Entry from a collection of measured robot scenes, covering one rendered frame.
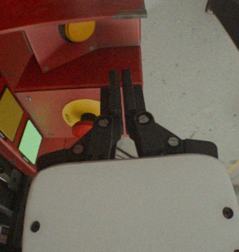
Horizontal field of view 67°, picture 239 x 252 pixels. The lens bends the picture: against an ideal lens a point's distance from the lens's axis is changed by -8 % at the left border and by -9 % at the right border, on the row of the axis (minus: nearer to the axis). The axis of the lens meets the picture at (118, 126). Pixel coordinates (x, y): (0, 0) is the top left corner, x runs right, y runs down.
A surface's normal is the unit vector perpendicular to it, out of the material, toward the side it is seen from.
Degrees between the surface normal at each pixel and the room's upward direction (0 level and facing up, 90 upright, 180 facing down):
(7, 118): 90
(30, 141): 90
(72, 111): 0
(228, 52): 0
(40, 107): 0
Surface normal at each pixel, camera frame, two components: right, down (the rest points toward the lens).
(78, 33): 0.54, 0.67
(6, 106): 1.00, -0.01
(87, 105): -0.04, 0.82
